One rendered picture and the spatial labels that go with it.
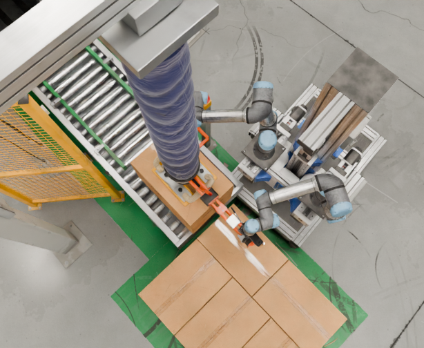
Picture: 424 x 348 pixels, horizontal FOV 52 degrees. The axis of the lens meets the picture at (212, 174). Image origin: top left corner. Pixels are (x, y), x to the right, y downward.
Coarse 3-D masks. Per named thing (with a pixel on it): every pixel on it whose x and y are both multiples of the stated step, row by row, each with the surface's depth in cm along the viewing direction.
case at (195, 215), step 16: (144, 160) 297; (208, 160) 297; (144, 176) 294; (224, 176) 294; (160, 192) 291; (224, 192) 291; (176, 208) 288; (192, 208) 288; (208, 208) 288; (192, 224) 286
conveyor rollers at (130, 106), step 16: (80, 80) 370; (96, 80) 370; (112, 80) 369; (48, 96) 365; (64, 96) 365; (80, 96) 366; (96, 96) 366; (112, 96) 366; (128, 96) 366; (64, 112) 363; (80, 112) 363; (96, 112) 363; (112, 112) 364; (128, 112) 365; (112, 160) 351; (128, 160) 351; (128, 176) 348; (144, 192) 344; (160, 208) 341; (176, 224) 338
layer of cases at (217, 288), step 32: (224, 224) 339; (192, 256) 332; (224, 256) 332; (256, 256) 332; (160, 288) 326; (192, 288) 326; (224, 288) 326; (256, 288) 326; (288, 288) 326; (192, 320) 320; (224, 320) 320; (256, 320) 320; (288, 320) 320; (320, 320) 321
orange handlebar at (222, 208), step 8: (200, 128) 288; (208, 136) 286; (200, 144) 285; (192, 184) 278; (200, 184) 278; (200, 192) 276; (216, 200) 275; (216, 208) 274; (224, 208) 273; (224, 216) 272; (240, 224) 271
